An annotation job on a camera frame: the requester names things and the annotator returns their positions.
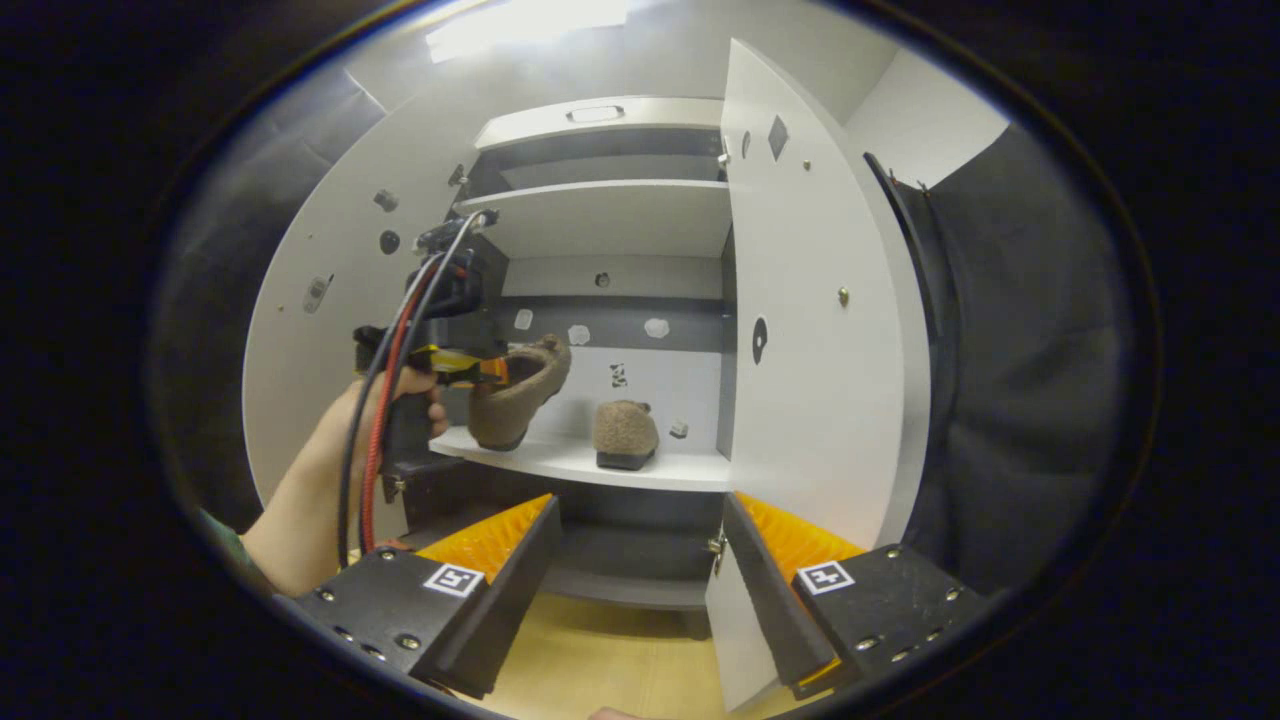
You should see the white shoe cabinet door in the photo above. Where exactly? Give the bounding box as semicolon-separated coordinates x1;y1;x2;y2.
243;85;481;511
705;38;931;713

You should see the white cabinet drawer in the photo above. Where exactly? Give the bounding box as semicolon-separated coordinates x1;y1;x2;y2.
475;95;726;151

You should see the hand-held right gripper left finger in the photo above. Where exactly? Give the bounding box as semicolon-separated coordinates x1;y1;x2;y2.
297;493;564;701

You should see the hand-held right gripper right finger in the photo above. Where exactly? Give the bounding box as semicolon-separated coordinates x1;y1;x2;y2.
722;490;991;701

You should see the black cable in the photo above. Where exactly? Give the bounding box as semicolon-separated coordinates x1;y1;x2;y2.
337;210;491;566

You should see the black backdrop cloth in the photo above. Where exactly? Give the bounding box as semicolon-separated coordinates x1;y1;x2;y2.
150;65;1136;598

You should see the black door handle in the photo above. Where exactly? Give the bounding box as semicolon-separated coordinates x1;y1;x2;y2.
863;150;949;346

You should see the green sleeve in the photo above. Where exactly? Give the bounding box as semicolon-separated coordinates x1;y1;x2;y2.
198;508;276;593

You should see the brown fuzzy shoe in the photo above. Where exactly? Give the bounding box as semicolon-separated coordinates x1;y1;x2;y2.
467;333;573;453
592;400;661;471

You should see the red cable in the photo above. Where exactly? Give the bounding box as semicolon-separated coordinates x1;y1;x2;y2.
360;255;446;556

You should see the white cabinet shelf board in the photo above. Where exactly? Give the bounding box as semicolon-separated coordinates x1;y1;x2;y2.
430;425;733;493
455;180;733;259

